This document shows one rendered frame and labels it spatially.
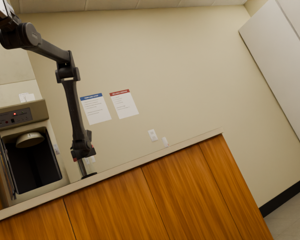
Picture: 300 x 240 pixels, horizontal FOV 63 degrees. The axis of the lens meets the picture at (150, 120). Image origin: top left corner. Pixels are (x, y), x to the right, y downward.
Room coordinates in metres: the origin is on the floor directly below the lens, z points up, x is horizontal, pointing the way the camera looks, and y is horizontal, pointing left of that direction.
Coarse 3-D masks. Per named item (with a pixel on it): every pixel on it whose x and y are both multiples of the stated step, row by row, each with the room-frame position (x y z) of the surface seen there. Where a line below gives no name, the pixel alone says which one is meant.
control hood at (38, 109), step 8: (16, 104) 1.33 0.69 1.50; (24, 104) 1.35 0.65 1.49; (32, 104) 1.38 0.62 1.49; (40, 104) 1.41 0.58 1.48; (0, 112) 1.30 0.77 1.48; (32, 112) 1.40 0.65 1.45; (40, 112) 1.43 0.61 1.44; (32, 120) 1.43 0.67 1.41; (40, 120) 1.48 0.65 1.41; (0, 128) 1.35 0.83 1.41; (8, 128) 1.38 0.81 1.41
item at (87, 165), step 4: (72, 148) 1.45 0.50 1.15; (80, 160) 1.45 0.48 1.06; (84, 160) 1.45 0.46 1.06; (88, 160) 1.47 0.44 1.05; (80, 164) 1.45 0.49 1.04; (84, 164) 1.45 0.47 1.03; (88, 164) 1.46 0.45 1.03; (92, 164) 1.49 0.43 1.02; (80, 168) 1.45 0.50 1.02; (84, 168) 1.45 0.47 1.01; (88, 168) 1.46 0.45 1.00; (92, 168) 1.48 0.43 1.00; (80, 172) 1.46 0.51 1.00; (84, 172) 1.45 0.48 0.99; (88, 172) 1.45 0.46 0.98; (92, 172) 1.47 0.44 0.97
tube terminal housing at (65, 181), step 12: (12, 84) 1.43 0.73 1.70; (24, 84) 1.47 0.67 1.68; (36, 84) 1.50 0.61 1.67; (0, 96) 1.39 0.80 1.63; (12, 96) 1.42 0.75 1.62; (36, 96) 1.49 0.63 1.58; (48, 120) 1.50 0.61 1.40; (0, 132) 1.37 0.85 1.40; (12, 132) 1.40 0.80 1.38; (24, 132) 1.45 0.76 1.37; (48, 132) 1.51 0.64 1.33; (60, 156) 1.50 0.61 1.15; (60, 168) 1.49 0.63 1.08; (60, 180) 1.48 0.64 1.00; (36, 192) 1.41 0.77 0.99
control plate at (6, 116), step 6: (24, 108) 1.36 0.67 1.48; (0, 114) 1.30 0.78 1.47; (6, 114) 1.32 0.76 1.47; (12, 114) 1.34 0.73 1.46; (18, 114) 1.36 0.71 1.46; (24, 114) 1.38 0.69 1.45; (30, 114) 1.40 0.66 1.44; (0, 120) 1.32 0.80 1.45; (6, 120) 1.34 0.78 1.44; (18, 120) 1.38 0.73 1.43; (24, 120) 1.40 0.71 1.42; (0, 126) 1.34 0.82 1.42
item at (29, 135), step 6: (30, 132) 1.47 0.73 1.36; (36, 132) 1.50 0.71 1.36; (18, 138) 1.46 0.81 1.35; (24, 138) 1.44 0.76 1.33; (30, 138) 1.45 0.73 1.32; (36, 138) 1.59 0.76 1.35; (42, 138) 1.57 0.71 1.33; (18, 144) 1.51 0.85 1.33; (24, 144) 1.56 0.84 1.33; (30, 144) 1.59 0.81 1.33; (36, 144) 1.61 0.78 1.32
